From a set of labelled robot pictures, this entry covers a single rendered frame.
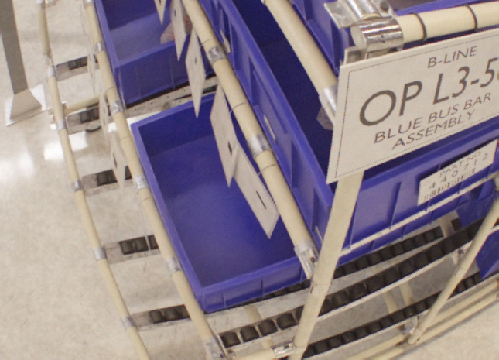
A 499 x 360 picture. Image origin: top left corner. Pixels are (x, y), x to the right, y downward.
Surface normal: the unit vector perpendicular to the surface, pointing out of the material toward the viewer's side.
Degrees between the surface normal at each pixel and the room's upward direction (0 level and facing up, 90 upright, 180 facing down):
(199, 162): 3
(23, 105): 90
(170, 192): 3
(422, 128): 90
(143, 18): 3
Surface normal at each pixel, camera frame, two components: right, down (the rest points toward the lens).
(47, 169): 0.03, -0.50
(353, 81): 0.36, 0.81
